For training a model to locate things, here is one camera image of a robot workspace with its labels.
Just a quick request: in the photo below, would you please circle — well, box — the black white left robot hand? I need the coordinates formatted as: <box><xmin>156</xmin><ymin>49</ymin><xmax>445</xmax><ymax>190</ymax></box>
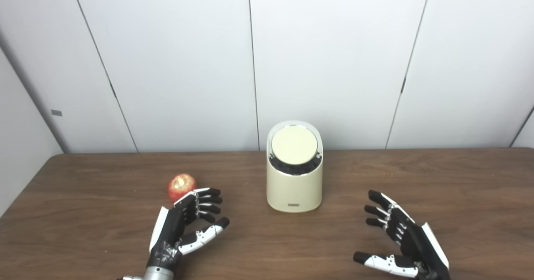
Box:
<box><xmin>147</xmin><ymin>187</ymin><xmax>230</xmax><ymax>270</ymax></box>

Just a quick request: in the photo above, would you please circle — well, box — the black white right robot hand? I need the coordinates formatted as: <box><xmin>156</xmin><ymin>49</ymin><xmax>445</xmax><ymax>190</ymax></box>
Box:
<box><xmin>353</xmin><ymin>189</ymin><xmax>451</xmax><ymax>280</ymax></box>

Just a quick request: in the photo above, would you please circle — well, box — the cream-colored bin body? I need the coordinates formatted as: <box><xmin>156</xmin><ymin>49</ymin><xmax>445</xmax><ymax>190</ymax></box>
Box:
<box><xmin>266</xmin><ymin>121</ymin><xmax>324</xmax><ymax>213</ymax></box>

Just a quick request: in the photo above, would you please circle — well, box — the cream round bin lid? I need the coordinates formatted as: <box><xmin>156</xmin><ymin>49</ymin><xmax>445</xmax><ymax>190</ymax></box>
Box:
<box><xmin>271</xmin><ymin>126</ymin><xmax>318</xmax><ymax>165</ymax></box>

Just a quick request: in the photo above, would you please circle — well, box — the red apple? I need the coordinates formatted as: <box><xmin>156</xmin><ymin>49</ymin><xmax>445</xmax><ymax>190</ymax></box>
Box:
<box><xmin>168</xmin><ymin>174</ymin><xmax>197</xmax><ymax>203</ymax></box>

